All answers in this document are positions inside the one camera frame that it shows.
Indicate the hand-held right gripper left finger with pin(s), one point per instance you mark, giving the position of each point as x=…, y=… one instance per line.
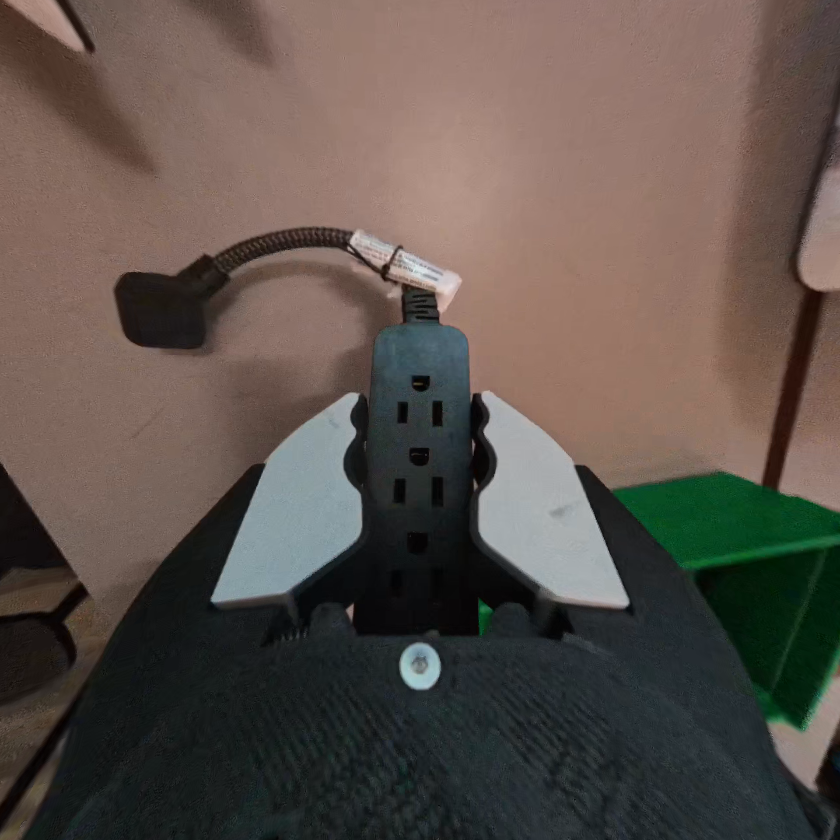
x=295, y=512

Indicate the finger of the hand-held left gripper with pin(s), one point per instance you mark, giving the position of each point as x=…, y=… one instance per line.
x=46, y=16

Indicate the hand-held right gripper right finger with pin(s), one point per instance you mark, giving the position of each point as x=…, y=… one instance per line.
x=544, y=512

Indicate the green plastic bin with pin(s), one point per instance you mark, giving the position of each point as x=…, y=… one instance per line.
x=722, y=525

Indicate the black power strip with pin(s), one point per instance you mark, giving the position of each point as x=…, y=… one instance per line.
x=420, y=367

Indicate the wood-edged desk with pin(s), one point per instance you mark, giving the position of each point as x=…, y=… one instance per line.
x=823, y=229

